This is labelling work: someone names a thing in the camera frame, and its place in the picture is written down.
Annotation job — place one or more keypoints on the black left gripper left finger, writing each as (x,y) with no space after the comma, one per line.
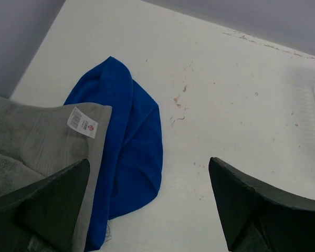
(45,211)

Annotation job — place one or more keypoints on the blue microfiber towel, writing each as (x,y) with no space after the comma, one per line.
(131,168)

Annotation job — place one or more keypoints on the white perforated plastic basket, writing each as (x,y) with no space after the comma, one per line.
(303,102)

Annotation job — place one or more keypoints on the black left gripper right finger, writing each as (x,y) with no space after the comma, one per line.
(256,216)

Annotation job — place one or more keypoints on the grey terry towel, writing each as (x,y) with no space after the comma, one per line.
(38,142)

